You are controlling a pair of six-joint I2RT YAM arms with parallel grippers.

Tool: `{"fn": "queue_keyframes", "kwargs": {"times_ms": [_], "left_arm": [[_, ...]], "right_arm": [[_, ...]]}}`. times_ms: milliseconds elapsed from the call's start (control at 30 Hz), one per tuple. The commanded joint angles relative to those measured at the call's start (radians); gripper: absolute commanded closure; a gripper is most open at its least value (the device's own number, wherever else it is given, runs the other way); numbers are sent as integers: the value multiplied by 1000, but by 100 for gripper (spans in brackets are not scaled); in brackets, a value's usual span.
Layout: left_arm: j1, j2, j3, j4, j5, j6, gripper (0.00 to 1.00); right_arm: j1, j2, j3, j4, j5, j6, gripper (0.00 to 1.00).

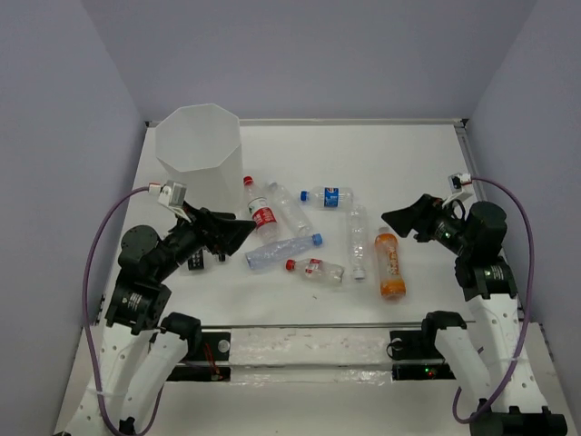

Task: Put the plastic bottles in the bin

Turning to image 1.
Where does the clear unlabelled crushed bottle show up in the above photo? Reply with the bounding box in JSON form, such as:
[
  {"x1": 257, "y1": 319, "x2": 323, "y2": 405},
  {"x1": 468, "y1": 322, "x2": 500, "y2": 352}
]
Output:
[{"x1": 266, "y1": 181, "x2": 313, "y2": 237}]

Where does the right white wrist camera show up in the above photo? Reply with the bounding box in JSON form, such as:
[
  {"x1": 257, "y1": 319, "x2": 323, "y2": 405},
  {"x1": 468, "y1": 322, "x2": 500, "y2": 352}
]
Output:
[{"x1": 443, "y1": 173, "x2": 474, "y2": 206}]

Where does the crushed red cap cola bottle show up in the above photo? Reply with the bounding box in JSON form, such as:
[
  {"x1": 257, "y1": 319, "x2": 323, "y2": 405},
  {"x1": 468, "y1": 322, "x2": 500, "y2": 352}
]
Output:
[{"x1": 285, "y1": 258, "x2": 344, "y2": 286}]

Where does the purple cable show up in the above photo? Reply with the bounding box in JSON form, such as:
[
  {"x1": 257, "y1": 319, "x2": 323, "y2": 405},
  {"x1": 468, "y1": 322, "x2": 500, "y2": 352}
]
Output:
[
  {"x1": 81, "y1": 184, "x2": 165, "y2": 436},
  {"x1": 452, "y1": 176, "x2": 535, "y2": 425}
]

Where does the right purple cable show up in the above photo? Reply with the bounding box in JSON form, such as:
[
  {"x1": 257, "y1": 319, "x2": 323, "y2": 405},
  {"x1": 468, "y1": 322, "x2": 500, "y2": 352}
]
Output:
[{"x1": 452, "y1": 176, "x2": 535, "y2": 425}]

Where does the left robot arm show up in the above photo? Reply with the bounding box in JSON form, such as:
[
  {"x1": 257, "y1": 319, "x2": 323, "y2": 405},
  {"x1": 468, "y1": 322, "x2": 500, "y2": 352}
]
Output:
[{"x1": 63, "y1": 205, "x2": 256, "y2": 435}]

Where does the clear bottle blue cap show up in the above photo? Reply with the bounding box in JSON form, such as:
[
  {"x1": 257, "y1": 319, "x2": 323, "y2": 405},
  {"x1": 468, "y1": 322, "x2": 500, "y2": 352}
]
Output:
[{"x1": 245, "y1": 233, "x2": 323, "y2": 271}]

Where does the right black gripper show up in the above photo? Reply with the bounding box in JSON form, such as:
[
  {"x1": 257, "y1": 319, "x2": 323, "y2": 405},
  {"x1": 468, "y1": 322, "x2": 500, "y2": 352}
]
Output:
[{"x1": 380, "y1": 193, "x2": 473, "y2": 256}]

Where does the orange tea bottle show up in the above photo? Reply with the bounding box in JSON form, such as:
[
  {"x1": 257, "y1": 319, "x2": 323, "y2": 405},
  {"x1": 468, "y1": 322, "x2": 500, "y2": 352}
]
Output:
[{"x1": 374, "y1": 227, "x2": 407, "y2": 302}]

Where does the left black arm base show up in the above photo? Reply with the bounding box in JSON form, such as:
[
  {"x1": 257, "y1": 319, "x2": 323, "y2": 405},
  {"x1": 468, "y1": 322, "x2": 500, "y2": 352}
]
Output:
[{"x1": 167, "y1": 330, "x2": 231, "y2": 382}]

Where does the red cap red label bottle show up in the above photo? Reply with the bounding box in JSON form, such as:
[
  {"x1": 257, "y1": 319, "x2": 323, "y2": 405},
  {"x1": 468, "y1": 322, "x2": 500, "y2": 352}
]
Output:
[{"x1": 243, "y1": 175, "x2": 280, "y2": 244}]

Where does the black label black cap bottle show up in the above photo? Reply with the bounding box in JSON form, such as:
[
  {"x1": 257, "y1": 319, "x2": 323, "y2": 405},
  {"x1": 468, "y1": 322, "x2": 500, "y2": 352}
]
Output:
[{"x1": 187, "y1": 249, "x2": 226, "y2": 272}]

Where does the blue label water bottle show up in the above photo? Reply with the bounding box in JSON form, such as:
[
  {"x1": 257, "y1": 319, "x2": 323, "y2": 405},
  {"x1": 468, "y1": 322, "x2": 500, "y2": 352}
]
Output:
[{"x1": 299, "y1": 186, "x2": 354, "y2": 210}]

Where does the white octagonal plastic bin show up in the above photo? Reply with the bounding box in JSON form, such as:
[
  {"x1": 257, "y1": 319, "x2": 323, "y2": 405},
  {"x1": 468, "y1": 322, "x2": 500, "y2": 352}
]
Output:
[{"x1": 154, "y1": 104, "x2": 243, "y2": 213}]

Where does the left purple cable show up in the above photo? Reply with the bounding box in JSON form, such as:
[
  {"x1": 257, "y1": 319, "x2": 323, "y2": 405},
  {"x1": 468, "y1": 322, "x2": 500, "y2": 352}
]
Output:
[{"x1": 81, "y1": 184, "x2": 165, "y2": 436}]

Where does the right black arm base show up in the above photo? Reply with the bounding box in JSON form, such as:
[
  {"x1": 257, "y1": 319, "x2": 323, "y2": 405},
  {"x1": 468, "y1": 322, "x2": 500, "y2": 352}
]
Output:
[{"x1": 386, "y1": 330, "x2": 455, "y2": 382}]

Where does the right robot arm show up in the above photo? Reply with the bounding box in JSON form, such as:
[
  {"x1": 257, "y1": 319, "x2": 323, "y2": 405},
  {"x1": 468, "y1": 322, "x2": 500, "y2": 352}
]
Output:
[{"x1": 381, "y1": 194, "x2": 568, "y2": 435}]

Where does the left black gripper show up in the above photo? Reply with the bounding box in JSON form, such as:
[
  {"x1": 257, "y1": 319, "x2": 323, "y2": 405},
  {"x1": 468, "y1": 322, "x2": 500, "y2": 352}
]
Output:
[{"x1": 154, "y1": 199, "x2": 258, "y2": 278}]

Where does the clear ribbed white cap bottle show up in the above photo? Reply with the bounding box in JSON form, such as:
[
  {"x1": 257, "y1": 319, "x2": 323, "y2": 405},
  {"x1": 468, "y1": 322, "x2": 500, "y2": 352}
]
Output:
[{"x1": 346, "y1": 205, "x2": 368, "y2": 282}]

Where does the aluminium table frame rail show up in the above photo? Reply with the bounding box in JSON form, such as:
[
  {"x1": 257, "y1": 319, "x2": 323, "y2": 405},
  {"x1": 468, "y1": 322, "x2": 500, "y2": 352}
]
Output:
[{"x1": 168, "y1": 120, "x2": 470, "y2": 326}]

